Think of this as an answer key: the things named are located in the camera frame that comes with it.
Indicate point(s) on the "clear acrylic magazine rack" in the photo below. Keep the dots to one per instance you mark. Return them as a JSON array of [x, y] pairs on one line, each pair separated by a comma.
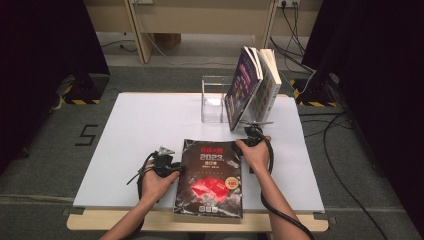
[[213, 110]]

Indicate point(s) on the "black stand base striped tape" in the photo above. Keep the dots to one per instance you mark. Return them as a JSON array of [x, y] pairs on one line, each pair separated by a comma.
[[315, 95], [86, 88]]

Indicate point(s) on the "person's right hand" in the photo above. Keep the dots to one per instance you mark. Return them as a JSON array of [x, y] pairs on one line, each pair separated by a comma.
[[258, 156]]

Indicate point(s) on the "black curtain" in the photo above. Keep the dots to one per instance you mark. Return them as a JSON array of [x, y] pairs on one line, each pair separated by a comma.
[[40, 66], [376, 83]]

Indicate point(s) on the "black and red magazine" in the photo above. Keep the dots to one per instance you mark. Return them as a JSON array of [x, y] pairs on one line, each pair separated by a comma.
[[208, 180]]

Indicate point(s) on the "person's left hand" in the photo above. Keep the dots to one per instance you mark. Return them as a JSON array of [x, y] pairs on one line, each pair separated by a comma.
[[156, 188]]

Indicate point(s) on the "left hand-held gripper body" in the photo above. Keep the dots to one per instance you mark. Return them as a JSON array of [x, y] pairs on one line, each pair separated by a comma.
[[164, 166]]

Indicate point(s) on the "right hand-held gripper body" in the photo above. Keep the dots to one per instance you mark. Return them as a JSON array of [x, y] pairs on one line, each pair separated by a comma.
[[255, 136]]

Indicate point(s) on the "beige wooden desk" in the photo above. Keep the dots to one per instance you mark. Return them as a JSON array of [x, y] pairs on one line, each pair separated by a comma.
[[200, 20]]

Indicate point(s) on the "white magazine with picture grid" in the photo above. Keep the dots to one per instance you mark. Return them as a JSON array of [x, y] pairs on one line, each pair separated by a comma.
[[268, 90]]

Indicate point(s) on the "white wall socket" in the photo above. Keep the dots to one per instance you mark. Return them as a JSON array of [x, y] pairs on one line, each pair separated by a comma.
[[288, 2]]

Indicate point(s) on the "white power strip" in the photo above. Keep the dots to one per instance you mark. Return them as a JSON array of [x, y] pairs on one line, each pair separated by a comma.
[[142, 1]]

